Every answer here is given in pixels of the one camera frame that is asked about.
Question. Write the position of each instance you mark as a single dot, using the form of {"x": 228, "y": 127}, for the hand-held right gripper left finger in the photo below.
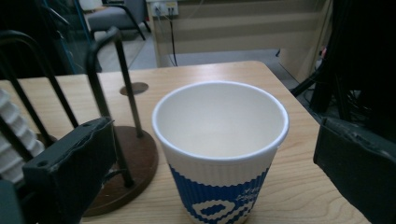
{"x": 68, "y": 174}

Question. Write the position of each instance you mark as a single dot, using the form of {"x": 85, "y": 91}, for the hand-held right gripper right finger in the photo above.
{"x": 364, "y": 161}

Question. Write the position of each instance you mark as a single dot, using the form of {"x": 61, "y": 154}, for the stack of ribbed paper cups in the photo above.
{"x": 15, "y": 137}

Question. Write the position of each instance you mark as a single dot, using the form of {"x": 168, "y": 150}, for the blue white paper cup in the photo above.
{"x": 218, "y": 149}

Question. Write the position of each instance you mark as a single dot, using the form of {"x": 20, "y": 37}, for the black metal stand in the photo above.
{"x": 323, "y": 90}

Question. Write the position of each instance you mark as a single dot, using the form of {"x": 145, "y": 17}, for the dark round table grommet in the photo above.
{"x": 134, "y": 88}

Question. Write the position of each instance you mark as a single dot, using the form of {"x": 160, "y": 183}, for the grey armchair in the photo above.
{"x": 115, "y": 15}

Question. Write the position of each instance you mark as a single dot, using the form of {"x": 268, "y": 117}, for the beige panelled partition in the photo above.
{"x": 236, "y": 31}

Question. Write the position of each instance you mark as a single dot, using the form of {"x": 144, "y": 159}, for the white wall power outlet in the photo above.
{"x": 163, "y": 6}

